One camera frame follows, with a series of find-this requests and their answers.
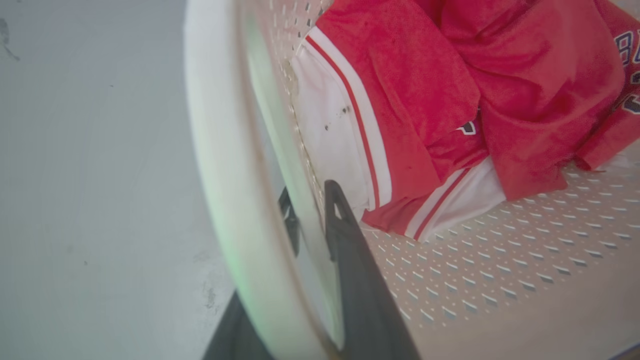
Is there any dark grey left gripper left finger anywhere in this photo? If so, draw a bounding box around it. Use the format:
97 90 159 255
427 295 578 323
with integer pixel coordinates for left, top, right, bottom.
202 187 302 360

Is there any white perforated plastic laundry basket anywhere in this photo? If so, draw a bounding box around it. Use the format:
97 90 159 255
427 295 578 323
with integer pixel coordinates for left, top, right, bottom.
183 0 640 360

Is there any red and white jersey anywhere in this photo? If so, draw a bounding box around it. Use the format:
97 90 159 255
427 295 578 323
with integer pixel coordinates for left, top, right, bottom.
290 0 640 243

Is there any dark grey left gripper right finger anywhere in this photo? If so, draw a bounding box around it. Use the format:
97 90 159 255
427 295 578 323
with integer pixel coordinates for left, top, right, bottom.
324 180 422 360

